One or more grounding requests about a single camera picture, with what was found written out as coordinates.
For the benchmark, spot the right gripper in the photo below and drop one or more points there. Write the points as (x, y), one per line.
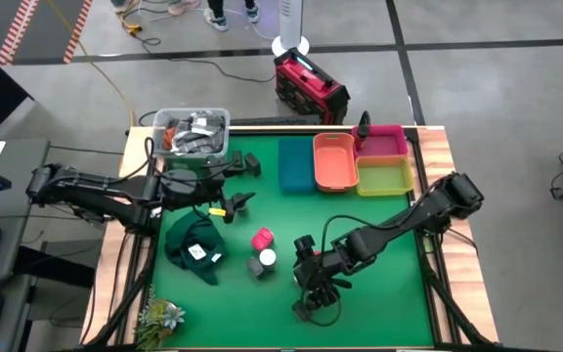
(318, 274)

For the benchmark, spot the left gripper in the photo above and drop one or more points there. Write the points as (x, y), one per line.
(215, 188)

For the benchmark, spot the pink cylinder block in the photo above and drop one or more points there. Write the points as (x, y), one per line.
(262, 239)

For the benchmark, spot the bagel seasoning glass jar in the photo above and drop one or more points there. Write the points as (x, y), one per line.
(268, 257)

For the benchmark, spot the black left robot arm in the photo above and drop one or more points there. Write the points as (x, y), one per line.
(105, 188)

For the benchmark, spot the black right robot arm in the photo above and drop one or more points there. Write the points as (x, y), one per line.
(408, 220)

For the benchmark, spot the yellow tag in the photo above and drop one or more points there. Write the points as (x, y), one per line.
(217, 212)

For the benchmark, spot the green table mat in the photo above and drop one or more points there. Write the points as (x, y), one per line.
(359, 308)

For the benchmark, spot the dark green garment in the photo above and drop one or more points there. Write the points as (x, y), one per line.
(193, 234)

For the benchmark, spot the blue plastic bin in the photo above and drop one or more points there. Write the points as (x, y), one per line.
(296, 166)

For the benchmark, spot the grey folded garment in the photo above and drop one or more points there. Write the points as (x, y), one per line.
(198, 137)

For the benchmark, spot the orange garment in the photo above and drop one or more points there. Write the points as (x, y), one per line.
(168, 139)

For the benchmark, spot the black power strip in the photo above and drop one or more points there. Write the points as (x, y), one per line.
(281, 120)

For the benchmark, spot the orange plastic bin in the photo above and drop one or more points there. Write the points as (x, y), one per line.
(335, 163)

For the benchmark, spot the clear plastic storage bin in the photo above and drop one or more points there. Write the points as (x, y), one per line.
(158, 122)

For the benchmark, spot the yellow plastic bin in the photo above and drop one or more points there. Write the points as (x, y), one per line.
(384, 178)

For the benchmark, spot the wooden table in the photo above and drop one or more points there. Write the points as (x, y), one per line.
(462, 274)

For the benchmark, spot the artificial succulent plant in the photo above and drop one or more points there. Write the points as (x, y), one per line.
(164, 318)

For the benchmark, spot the red black power station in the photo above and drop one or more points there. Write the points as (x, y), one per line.
(311, 83)

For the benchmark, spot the pink plastic bin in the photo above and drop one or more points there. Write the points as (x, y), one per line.
(386, 144)

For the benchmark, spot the person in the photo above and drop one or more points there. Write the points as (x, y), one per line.
(218, 19)
(184, 6)

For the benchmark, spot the white column stand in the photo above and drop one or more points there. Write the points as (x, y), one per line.
(290, 19)

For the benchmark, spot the yellow power plug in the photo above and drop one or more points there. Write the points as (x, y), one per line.
(134, 28)

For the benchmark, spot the grey desk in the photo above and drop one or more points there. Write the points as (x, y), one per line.
(22, 195)

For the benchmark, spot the black tapered post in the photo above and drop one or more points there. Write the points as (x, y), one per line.
(364, 119)

